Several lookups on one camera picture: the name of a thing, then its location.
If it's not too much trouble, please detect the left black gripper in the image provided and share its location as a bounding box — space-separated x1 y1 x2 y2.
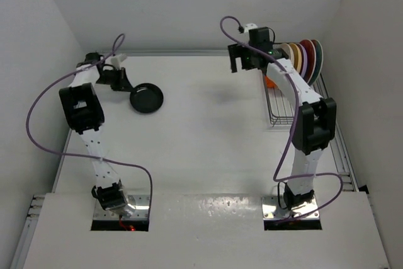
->
96 67 136 92

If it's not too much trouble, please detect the black plate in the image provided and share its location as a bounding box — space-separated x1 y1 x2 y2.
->
129 83 164 114

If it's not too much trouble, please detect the orange plate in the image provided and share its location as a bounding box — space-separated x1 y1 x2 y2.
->
264 76 277 89

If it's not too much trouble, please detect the cream plate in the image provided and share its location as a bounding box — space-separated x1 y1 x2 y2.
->
280 43 295 64

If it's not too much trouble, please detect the tan plate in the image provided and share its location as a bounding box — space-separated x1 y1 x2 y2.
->
288 43 302 73

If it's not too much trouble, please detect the purple plate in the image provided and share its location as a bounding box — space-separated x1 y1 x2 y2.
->
297 43 308 78

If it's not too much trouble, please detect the red teal floral plate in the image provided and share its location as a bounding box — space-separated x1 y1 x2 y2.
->
300 39 316 83
310 39 324 85

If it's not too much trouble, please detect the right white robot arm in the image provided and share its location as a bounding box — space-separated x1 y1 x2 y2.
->
228 24 337 210

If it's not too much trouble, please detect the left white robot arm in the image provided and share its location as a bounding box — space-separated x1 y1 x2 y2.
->
59 52 133 217

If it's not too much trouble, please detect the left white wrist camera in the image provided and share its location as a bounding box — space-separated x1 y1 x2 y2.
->
107 54 127 70

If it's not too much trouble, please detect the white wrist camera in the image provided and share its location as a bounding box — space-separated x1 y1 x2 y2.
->
238 23 258 34
107 54 127 70

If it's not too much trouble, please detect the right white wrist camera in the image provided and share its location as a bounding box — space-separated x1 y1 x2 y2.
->
238 23 258 34

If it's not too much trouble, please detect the wire dish rack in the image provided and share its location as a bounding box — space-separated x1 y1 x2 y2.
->
263 72 330 126

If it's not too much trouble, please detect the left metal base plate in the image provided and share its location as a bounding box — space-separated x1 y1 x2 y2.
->
93 194 150 220

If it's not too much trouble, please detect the metal base plate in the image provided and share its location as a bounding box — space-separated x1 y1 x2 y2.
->
93 194 150 220
261 195 320 221

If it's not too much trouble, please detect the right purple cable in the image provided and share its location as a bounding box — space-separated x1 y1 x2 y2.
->
219 16 343 224

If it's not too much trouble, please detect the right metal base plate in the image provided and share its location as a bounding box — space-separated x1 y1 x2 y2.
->
261 195 320 221

